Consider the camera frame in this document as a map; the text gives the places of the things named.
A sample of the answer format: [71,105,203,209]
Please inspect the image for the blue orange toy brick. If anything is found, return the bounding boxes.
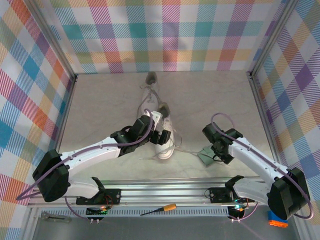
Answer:
[267,211,288,228]

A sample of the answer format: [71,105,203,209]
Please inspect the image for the green fabric wallet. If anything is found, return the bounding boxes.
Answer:
[197,146,221,167]

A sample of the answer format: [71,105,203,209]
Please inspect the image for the small circuit board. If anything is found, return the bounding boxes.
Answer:
[86,205,112,217]
[228,204,247,221]

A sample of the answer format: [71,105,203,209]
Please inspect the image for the small metal bracket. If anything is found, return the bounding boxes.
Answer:
[40,211,73,223]

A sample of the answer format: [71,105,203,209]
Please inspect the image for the aluminium side rail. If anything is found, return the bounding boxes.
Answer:
[51,74,78,163]
[248,73,288,185]

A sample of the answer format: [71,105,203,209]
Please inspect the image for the white sneaker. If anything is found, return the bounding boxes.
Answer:
[154,101,176,160]
[138,71,162,120]

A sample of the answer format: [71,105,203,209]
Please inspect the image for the grey slotted cable duct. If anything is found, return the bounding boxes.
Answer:
[62,206,231,218]

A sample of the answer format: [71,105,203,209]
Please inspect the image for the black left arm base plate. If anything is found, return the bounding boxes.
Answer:
[76,188,122,205]

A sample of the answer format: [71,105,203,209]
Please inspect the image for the yellow handled screwdriver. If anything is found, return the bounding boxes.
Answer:
[139,203,177,217]

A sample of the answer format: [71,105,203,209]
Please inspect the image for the aluminium corner post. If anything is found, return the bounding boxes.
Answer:
[23,0,78,83]
[246,0,301,81]

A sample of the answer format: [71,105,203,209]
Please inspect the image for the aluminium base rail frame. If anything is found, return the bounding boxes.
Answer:
[27,176,305,208]

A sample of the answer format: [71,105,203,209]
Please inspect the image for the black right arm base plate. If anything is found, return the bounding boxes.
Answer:
[208,186,256,204]

